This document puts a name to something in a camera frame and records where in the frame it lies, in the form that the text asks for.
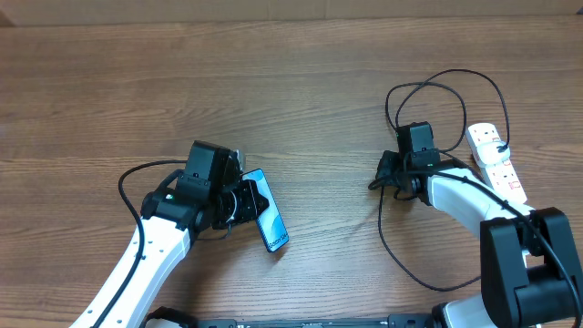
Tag Samsung Galaxy smartphone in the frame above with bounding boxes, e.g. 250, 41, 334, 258
242, 169, 290, 252

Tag black USB charging cable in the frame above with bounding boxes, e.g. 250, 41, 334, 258
376, 68, 511, 292

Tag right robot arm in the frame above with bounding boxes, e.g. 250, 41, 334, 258
369, 122, 582, 327

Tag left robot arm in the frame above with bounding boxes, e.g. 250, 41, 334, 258
73, 141, 289, 327

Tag white USB charger plug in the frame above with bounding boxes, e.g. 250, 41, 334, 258
476, 140, 510, 167

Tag white power strip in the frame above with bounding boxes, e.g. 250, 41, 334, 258
465, 123, 527, 203

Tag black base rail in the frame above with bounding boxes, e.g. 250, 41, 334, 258
140, 307, 447, 328

